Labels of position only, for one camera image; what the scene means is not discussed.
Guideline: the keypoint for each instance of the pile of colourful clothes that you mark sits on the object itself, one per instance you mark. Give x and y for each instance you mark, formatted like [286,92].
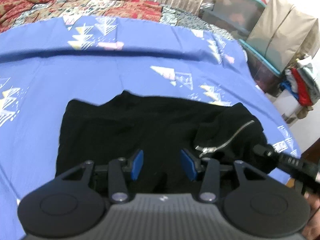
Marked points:
[301,79]

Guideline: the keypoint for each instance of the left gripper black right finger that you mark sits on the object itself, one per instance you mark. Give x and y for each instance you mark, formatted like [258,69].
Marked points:
[250,200]

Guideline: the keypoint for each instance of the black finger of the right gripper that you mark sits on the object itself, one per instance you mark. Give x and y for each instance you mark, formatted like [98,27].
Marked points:
[305,173]

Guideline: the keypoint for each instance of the upper clear storage bin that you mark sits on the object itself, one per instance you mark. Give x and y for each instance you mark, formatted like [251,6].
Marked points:
[239,17]

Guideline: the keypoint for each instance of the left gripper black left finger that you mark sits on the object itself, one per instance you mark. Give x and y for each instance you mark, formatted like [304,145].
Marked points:
[75,201]

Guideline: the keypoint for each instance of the beige fabric storage bag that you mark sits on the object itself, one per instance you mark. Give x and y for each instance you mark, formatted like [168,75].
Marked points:
[284,32]

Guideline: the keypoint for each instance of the blue patterned bed sheet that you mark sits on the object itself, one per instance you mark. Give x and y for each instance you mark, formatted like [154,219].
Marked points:
[46,64]

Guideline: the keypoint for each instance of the red floral patchwork quilt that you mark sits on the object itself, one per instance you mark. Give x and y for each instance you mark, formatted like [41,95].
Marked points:
[20,12]

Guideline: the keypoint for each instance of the black pants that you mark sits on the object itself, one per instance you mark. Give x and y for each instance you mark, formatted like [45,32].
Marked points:
[161,127]

